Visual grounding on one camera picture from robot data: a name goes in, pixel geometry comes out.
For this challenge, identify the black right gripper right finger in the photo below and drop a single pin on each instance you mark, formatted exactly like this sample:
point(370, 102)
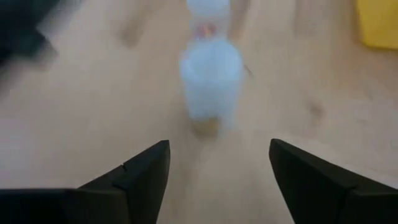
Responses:
point(326, 196)

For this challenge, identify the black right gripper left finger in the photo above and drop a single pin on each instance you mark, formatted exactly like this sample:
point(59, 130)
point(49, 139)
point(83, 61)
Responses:
point(124, 199)

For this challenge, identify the white plastic pill bottle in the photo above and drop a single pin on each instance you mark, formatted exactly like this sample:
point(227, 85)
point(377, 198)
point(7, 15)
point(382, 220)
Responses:
point(211, 81)

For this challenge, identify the clear pill bottle white cap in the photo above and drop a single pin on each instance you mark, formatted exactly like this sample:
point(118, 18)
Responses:
point(208, 18)

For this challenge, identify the yellow plastic basket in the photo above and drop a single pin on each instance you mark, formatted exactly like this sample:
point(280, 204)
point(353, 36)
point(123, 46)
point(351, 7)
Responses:
point(379, 25)

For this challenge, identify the black metal table frame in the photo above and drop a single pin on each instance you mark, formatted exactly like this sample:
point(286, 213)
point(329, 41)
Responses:
point(18, 28)

